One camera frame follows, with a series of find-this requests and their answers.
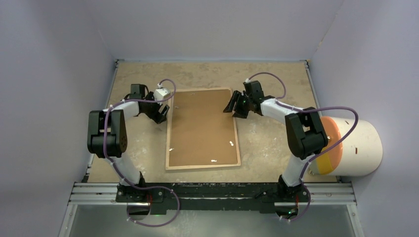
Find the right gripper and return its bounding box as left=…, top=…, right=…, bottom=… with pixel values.
left=224, top=90, right=253, bottom=119

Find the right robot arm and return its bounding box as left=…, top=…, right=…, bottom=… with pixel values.
left=223, top=81, right=328, bottom=201

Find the aluminium rail frame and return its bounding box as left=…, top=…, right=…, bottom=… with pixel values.
left=68, top=183, right=364, bottom=237

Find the white cylinder with orange face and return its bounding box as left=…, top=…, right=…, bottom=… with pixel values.
left=308, top=120, right=383, bottom=176

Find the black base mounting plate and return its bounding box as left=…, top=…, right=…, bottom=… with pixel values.
left=115, top=182, right=310, bottom=217

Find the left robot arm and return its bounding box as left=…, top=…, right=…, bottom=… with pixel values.
left=87, top=84, right=174, bottom=202

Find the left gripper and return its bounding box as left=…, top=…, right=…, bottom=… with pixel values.
left=143, top=92, right=168, bottom=124

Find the wooden picture frame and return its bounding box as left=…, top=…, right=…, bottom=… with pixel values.
left=165, top=86, right=242, bottom=171

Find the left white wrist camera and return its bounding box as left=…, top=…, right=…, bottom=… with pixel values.
left=154, top=84, right=171, bottom=105

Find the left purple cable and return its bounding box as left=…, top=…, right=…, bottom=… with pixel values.
left=103, top=78, right=180, bottom=229

